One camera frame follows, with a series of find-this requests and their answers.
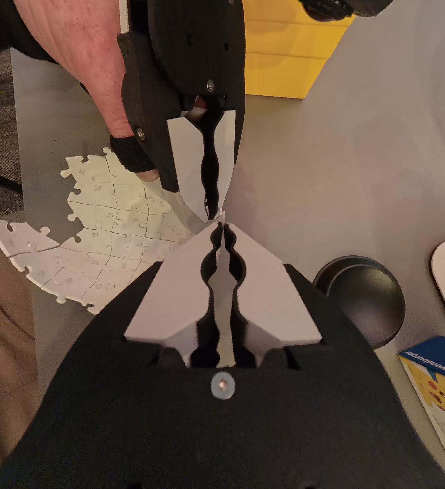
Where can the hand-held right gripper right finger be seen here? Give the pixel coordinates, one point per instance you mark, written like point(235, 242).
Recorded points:
point(276, 301)

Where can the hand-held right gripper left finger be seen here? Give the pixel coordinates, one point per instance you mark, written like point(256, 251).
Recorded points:
point(169, 301)

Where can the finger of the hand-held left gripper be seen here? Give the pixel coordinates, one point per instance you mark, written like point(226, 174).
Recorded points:
point(184, 152)
point(226, 145)

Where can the small white puzzle piece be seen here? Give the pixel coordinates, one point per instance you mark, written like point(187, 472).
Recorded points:
point(221, 214)

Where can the white curved puzzle ball shell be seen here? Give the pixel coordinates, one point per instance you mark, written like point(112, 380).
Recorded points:
point(111, 229)

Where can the blue and white puzzle box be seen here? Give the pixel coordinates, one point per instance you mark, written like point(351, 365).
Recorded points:
point(436, 401)

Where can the person's left hand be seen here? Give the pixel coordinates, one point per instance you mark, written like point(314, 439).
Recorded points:
point(81, 49)

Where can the black round tin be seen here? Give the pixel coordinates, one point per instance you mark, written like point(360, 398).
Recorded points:
point(363, 301)

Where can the yellow drawer cabinet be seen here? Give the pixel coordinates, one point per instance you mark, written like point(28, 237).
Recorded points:
point(283, 57)

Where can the person's tan trouser leg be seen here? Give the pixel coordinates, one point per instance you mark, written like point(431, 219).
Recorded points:
point(0, 344)

